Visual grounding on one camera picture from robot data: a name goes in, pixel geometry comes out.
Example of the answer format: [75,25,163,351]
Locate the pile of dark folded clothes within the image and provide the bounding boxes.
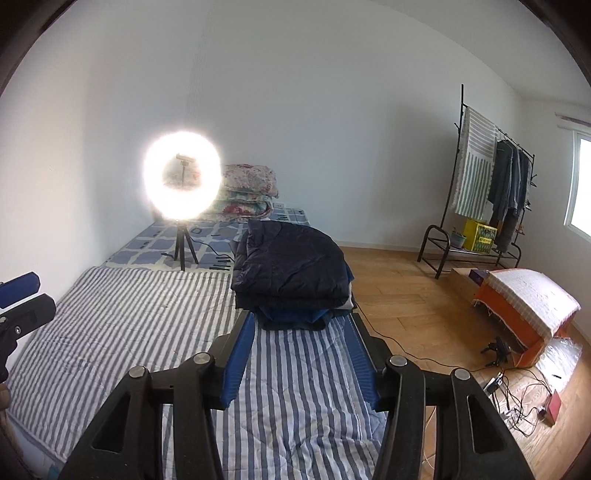
[252,270,357,332]

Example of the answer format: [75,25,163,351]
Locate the blue patterned bed sheet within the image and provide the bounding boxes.
[104,203,310,273]

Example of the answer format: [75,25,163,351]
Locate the black metal clothes rack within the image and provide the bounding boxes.
[418,83,539,280]

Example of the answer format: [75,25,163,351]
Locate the tangle of thin black cables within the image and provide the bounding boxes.
[496,369,557,437]

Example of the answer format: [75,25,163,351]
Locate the navy puffer jacket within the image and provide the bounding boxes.
[231,219,354,310]

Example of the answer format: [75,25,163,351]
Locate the white knitted cloth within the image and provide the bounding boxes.
[487,268,581,340]

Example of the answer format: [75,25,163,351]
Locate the clear plastic sheet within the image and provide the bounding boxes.
[536,337,583,393]

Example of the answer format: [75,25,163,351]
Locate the black device on floor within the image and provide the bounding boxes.
[482,338,513,367]

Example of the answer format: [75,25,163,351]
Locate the ring light on tripod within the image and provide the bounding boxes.
[143,130,222,272]

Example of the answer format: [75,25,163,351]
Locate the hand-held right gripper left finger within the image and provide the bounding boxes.
[58,310,257,480]

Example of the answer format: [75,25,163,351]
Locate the orange cloth covered box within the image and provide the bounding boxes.
[472,282,573,368]

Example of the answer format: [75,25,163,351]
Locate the grey striped blanket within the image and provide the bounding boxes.
[7,265,402,480]

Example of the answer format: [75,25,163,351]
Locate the green striped towel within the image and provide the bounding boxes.
[450,106,499,217]

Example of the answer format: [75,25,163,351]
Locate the hanging dark clothes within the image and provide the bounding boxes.
[487,138,532,252]

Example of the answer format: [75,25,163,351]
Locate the window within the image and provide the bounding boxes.
[563,131,591,241]

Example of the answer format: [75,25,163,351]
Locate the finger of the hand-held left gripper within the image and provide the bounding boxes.
[0,294,57,334]
[0,272,40,310]

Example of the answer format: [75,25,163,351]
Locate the yellow box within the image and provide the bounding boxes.
[462,218,498,254]

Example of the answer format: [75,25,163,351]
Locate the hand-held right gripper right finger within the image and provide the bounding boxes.
[344,314,532,480]

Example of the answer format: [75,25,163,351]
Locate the flat cardboard box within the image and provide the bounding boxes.
[450,268,490,301]

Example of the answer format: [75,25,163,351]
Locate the red box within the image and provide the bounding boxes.
[545,390,562,425]

